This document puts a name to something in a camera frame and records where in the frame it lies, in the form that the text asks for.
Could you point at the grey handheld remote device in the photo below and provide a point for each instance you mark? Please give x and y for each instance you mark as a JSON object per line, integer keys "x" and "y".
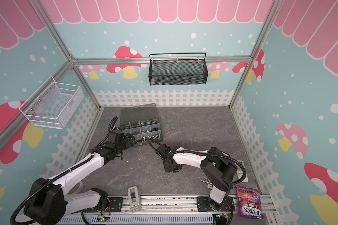
{"x": 134, "y": 199}

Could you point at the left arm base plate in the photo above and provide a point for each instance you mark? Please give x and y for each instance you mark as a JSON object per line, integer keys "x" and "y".
{"x": 114, "y": 205}

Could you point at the green circuit board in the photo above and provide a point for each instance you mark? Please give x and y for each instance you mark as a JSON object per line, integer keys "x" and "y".
{"x": 103, "y": 219}

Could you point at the purple candy bag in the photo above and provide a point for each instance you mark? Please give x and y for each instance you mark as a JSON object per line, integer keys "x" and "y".
{"x": 249, "y": 203}

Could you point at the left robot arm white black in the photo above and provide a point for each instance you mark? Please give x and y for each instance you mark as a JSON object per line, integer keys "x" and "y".
{"x": 49, "y": 199}

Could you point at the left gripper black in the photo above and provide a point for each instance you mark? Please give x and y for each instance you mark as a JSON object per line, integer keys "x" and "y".
{"x": 132, "y": 139}

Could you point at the clear plastic organizer box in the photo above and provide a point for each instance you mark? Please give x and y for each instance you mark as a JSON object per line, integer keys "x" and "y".
{"x": 142, "y": 122}

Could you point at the white wire mesh basket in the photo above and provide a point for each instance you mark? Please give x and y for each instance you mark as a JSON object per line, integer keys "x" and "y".
{"x": 53, "y": 105}

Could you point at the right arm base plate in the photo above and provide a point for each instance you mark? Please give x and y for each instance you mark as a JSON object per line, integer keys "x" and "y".
{"x": 206, "y": 204}

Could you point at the black wire mesh basket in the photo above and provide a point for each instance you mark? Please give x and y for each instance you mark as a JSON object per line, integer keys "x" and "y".
{"x": 177, "y": 69}

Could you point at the white slotted cable duct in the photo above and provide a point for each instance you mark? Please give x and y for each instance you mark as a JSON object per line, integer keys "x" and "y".
{"x": 152, "y": 219}

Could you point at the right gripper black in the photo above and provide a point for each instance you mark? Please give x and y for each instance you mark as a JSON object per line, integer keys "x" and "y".
{"x": 160, "y": 148}

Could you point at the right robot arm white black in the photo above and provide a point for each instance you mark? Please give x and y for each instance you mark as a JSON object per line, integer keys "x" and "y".
{"x": 223, "y": 171}

